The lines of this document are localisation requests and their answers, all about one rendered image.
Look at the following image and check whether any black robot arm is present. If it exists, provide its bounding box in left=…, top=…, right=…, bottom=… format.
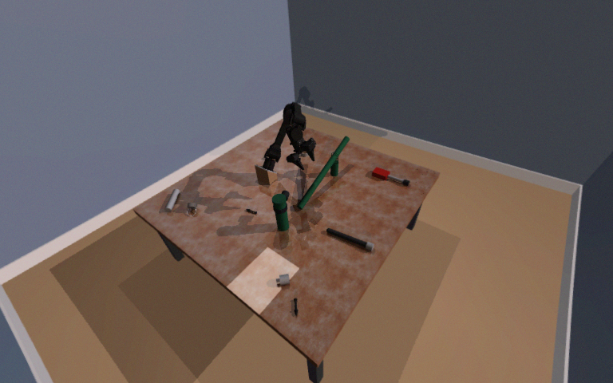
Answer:
left=261, top=102, right=315, bottom=171

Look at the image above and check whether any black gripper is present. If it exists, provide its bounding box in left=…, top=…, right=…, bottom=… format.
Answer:
left=287, top=138, right=314, bottom=170

